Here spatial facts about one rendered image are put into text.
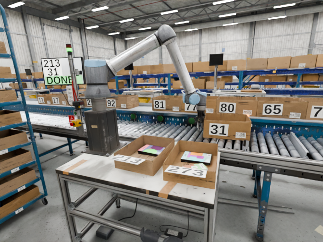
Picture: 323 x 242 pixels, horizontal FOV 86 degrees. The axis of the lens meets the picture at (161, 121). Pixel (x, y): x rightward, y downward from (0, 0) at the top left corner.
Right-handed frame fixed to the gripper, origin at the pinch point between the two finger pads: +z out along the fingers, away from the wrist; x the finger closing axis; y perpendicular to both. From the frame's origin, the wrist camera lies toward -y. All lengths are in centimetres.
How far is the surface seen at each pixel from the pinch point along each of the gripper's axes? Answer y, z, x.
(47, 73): 31, -53, -169
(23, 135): 75, 4, -152
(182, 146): 47.5, 0.0, -2.3
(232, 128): 6.7, -6.5, 29.7
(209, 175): 83, -3, 23
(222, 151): 30.0, 5.9, 24.8
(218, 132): 8.1, -1.9, 18.6
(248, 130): 5.2, -6.4, 41.7
